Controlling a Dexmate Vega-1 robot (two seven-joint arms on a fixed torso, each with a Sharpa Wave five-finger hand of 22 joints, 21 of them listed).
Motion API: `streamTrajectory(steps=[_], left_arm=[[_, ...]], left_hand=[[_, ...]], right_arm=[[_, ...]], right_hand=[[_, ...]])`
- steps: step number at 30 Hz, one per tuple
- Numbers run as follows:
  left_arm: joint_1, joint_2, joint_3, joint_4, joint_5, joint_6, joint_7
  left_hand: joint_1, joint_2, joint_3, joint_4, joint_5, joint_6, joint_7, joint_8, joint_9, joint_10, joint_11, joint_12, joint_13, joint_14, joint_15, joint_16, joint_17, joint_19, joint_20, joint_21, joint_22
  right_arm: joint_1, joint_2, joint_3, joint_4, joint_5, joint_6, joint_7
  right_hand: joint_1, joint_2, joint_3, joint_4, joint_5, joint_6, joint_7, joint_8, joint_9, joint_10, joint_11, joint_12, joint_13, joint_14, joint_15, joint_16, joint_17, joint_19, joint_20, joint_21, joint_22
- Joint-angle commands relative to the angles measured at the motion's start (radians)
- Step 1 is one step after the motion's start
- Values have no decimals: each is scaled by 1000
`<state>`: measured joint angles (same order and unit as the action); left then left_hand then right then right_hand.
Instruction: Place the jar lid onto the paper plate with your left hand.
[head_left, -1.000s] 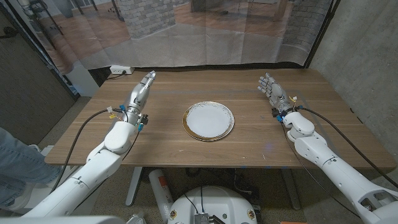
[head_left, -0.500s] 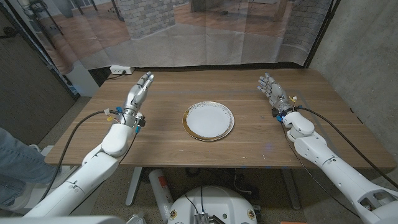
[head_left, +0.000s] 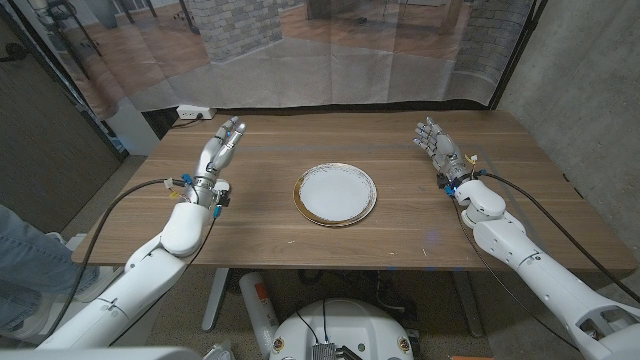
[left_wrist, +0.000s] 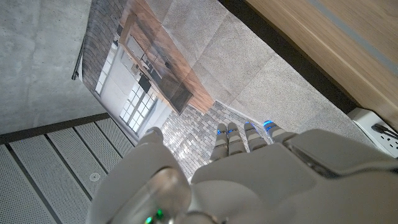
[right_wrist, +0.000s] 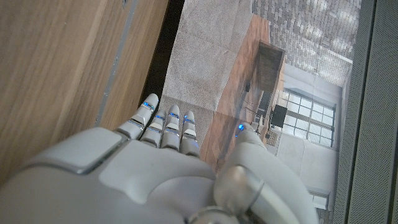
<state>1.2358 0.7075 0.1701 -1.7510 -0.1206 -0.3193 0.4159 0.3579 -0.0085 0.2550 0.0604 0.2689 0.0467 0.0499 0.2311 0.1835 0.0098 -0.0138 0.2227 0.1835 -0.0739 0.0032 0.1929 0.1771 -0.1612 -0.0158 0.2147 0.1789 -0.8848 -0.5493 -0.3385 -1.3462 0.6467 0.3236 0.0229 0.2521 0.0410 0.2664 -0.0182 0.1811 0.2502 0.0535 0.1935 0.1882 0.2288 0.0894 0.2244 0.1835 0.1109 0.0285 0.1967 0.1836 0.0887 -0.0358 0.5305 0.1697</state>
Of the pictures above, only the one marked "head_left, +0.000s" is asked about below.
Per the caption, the white board panel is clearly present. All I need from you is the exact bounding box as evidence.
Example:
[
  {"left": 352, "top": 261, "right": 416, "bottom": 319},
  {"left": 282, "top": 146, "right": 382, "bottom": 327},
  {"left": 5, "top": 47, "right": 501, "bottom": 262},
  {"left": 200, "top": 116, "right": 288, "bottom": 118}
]
[{"left": 103, "top": 97, "right": 162, "bottom": 157}]

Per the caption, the person in blue jeans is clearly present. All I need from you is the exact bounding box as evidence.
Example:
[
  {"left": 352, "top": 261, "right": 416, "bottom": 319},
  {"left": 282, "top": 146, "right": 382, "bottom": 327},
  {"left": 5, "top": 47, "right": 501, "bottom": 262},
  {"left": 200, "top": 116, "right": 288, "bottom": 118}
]
[{"left": 0, "top": 203, "right": 101, "bottom": 341}]

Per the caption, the white power strip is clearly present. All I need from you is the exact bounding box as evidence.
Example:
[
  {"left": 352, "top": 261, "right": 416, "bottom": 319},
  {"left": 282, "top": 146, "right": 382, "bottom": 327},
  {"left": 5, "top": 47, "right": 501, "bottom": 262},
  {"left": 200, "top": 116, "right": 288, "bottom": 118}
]
[{"left": 176, "top": 104, "right": 218, "bottom": 121}]

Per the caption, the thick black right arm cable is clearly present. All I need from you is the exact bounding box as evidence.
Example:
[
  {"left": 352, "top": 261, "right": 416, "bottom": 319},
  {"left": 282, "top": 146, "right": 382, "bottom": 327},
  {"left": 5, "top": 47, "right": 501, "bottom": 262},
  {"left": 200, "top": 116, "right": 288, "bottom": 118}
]
[{"left": 474, "top": 169, "right": 640, "bottom": 304}]

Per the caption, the grey electronics box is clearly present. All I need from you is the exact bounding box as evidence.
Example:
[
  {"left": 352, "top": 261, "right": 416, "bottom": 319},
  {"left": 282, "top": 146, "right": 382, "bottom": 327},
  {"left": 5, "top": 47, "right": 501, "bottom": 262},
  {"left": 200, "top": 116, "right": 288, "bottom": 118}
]
[{"left": 312, "top": 342, "right": 364, "bottom": 360}]

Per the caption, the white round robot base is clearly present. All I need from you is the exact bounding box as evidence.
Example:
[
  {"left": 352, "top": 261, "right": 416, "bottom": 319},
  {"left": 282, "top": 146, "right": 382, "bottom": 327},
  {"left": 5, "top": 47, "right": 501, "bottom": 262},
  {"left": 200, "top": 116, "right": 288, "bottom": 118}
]
[{"left": 269, "top": 298, "right": 415, "bottom": 360}]

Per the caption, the white cylinder with orange label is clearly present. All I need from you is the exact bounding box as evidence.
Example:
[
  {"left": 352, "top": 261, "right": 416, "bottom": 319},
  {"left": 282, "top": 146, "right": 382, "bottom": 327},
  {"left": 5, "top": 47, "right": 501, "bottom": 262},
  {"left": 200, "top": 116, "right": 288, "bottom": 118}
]
[{"left": 238, "top": 271, "right": 280, "bottom": 359}]

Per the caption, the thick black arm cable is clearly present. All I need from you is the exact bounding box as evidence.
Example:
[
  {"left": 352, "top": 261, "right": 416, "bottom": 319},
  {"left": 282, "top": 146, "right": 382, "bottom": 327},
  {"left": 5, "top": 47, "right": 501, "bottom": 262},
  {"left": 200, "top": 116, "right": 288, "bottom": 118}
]
[
  {"left": 47, "top": 177, "right": 189, "bottom": 336},
  {"left": 474, "top": 169, "right": 640, "bottom": 304}
]

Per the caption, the black backdrop frame pole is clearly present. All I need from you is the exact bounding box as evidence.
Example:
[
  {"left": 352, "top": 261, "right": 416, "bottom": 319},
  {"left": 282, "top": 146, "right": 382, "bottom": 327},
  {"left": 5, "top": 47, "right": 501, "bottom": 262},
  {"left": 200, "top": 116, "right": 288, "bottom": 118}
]
[
  {"left": 487, "top": 0, "right": 550, "bottom": 111},
  {"left": 0, "top": 0, "right": 129, "bottom": 162}
]

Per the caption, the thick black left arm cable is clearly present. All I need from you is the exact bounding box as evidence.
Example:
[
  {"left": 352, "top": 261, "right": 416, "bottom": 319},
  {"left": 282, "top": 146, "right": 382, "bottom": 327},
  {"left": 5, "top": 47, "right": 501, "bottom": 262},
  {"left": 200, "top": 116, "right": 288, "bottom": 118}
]
[{"left": 47, "top": 177, "right": 189, "bottom": 336}]

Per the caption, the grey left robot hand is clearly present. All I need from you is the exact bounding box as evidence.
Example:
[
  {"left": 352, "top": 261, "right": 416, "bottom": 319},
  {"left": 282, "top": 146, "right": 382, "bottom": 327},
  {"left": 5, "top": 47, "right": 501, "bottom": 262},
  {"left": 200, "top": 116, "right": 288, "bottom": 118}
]
[{"left": 192, "top": 116, "right": 247, "bottom": 190}]

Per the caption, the white gold-rimmed paper plate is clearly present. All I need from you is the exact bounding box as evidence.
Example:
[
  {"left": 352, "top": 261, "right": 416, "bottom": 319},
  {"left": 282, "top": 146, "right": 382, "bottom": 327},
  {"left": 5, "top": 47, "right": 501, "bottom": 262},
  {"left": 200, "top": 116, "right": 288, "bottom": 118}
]
[{"left": 292, "top": 162, "right": 378, "bottom": 228}]

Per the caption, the grey table leg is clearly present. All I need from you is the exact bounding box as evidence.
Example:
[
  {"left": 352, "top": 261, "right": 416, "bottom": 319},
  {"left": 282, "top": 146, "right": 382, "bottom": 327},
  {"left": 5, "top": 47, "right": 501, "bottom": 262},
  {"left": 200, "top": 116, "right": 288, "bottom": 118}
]
[
  {"left": 201, "top": 268, "right": 231, "bottom": 334},
  {"left": 452, "top": 271, "right": 485, "bottom": 339}
]

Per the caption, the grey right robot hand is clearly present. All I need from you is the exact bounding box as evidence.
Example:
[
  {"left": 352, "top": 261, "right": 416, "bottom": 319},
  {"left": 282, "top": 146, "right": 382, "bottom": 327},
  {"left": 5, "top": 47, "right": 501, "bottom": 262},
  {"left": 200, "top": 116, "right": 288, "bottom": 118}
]
[{"left": 412, "top": 117, "right": 474, "bottom": 188}]

